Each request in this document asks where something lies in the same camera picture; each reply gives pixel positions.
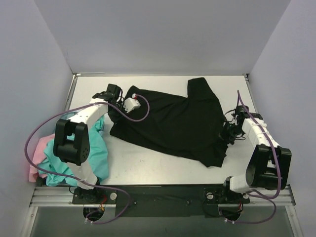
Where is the black t shirt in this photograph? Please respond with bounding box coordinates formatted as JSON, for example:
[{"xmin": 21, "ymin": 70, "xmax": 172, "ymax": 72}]
[{"xmin": 109, "ymin": 78, "xmax": 228, "ymax": 167}]

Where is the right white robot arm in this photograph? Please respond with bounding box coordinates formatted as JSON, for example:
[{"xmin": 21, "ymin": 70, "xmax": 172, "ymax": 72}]
[{"xmin": 219, "ymin": 105, "xmax": 292, "ymax": 202}]

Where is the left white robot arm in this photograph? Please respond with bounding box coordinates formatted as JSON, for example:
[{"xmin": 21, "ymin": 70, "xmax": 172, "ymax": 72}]
[{"xmin": 53, "ymin": 84, "xmax": 122, "ymax": 203}]

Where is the clear plastic bin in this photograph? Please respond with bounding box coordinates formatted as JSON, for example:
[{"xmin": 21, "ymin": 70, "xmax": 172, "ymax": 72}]
[{"xmin": 53, "ymin": 111, "xmax": 78, "ymax": 132}]

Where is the teal t shirt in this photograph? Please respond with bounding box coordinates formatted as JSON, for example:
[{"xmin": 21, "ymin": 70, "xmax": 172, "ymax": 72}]
[{"xmin": 38, "ymin": 116, "xmax": 109, "ymax": 187}]

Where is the pink t shirt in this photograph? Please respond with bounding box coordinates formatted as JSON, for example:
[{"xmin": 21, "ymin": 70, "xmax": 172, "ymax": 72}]
[{"xmin": 29, "ymin": 134, "xmax": 55, "ymax": 183}]

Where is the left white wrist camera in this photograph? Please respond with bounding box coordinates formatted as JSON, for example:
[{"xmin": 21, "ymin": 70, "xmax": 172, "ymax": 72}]
[{"xmin": 123, "ymin": 93, "xmax": 141, "ymax": 114}]

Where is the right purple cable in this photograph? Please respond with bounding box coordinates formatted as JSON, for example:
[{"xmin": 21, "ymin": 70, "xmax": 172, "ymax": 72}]
[{"xmin": 223, "ymin": 90, "xmax": 282, "ymax": 224}]

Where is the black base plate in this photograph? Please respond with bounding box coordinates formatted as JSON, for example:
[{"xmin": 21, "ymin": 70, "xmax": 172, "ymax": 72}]
[{"xmin": 72, "ymin": 184, "xmax": 250, "ymax": 218}]

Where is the aluminium rail frame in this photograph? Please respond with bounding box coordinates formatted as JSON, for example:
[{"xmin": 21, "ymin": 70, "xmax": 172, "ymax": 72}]
[{"xmin": 29, "ymin": 186, "xmax": 296, "ymax": 207}]

